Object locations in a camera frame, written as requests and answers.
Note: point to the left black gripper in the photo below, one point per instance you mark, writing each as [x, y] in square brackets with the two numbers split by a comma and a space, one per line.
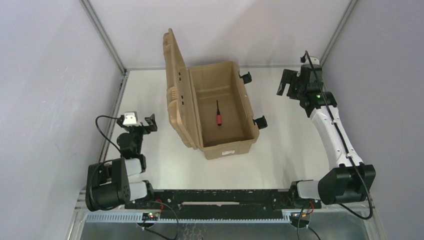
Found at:
[142, 125]

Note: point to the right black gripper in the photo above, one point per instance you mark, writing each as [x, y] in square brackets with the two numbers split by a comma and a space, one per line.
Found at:
[296, 84]

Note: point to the red black screwdriver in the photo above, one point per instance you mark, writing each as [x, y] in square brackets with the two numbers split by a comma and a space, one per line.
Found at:
[218, 114]

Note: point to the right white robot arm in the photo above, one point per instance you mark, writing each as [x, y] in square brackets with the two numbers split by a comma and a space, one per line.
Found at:
[349, 179]

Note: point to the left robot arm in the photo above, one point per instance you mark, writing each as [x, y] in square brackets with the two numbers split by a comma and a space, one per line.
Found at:
[108, 183]

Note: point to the upper black bin latch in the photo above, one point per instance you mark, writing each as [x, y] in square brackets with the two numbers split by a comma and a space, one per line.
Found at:
[246, 78]

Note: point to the black bin latch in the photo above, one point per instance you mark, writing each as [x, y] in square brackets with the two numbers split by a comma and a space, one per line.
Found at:
[246, 78]
[261, 122]

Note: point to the lower black bin latch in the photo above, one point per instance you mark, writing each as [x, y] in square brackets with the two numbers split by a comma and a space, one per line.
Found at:
[261, 122]

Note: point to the tan plastic storage bin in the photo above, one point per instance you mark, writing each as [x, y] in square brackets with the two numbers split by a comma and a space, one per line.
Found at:
[191, 97]

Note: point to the left control board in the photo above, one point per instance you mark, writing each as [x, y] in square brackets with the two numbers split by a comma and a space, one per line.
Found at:
[150, 216]

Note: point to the control board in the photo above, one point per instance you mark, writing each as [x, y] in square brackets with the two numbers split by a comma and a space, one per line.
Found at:
[296, 216]
[150, 216]

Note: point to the right control board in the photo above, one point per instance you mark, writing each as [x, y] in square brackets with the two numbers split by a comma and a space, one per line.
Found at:
[296, 216]

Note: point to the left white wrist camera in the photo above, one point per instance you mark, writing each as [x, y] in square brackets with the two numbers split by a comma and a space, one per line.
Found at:
[130, 119]

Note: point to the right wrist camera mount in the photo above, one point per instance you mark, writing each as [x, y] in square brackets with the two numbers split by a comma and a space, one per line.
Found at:
[311, 61]

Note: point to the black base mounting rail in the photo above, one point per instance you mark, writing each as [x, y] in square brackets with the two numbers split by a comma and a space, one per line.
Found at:
[221, 203]

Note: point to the right aluminium frame post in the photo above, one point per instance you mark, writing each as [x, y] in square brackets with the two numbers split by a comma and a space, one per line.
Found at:
[339, 27]

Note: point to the aluminium frame post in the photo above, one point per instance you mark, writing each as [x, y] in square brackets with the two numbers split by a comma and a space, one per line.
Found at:
[339, 27]
[102, 33]

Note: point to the slotted grey cable duct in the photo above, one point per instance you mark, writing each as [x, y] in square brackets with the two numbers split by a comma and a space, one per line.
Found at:
[138, 217]

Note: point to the left aluminium frame post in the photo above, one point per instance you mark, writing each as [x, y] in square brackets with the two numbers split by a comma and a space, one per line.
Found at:
[102, 33]

